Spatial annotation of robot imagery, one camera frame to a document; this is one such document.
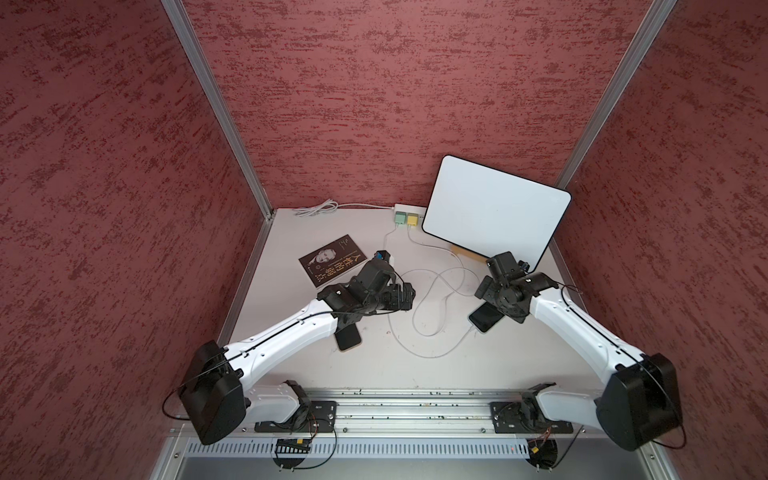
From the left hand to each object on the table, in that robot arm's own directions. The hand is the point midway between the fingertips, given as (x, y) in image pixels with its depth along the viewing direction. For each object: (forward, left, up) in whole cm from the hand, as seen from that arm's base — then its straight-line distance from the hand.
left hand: (399, 298), depth 79 cm
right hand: (+2, -27, -6) cm, 28 cm away
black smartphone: (-6, +15, -14) cm, 21 cm away
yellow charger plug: (+42, -6, -14) cm, 45 cm away
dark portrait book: (+22, +23, -14) cm, 35 cm away
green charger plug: (+43, -1, -14) cm, 46 cm away
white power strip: (+46, -5, -12) cm, 48 cm away
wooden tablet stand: (+24, -25, -12) cm, 36 cm away
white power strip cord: (+47, +29, -12) cm, 57 cm away
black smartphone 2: (+2, -28, -15) cm, 31 cm away
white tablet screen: (+29, -29, +4) cm, 42 cm away
